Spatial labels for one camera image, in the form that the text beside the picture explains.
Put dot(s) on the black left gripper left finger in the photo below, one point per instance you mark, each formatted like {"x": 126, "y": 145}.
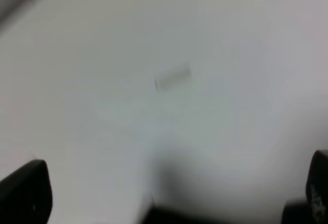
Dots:
{"x": 26, "y": 194}

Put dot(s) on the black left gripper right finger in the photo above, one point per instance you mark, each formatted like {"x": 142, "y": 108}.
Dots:
{"x": 316, "y": 188}

